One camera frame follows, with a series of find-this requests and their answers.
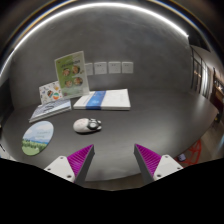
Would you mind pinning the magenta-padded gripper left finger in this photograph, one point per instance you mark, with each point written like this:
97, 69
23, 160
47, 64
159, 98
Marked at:
60, 166

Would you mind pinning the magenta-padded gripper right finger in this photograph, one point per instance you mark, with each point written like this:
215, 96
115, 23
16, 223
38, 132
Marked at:
166, 165

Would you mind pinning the white panda-face computer mouse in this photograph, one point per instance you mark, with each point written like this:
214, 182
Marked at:
83, 126

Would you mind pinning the round landscape-print mouse pad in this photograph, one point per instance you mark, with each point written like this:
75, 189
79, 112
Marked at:
37, 138

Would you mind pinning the grey striped-cover book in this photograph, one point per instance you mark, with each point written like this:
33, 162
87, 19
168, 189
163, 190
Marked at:
50, 109

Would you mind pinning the white sticker-print card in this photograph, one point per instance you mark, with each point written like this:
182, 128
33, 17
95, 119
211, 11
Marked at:
49, 92

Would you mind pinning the white book with blue band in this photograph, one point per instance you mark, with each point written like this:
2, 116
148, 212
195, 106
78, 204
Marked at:
106, 99

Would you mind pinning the green upright menu sign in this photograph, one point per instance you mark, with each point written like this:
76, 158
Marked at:
71, 75

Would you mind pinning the curved ceiling light strip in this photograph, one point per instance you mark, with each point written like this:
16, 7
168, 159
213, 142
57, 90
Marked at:
100, 4

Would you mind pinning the white wall socket plate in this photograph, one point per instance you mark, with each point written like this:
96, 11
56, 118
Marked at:
89, 69
127, 67
114, 67
100, 67

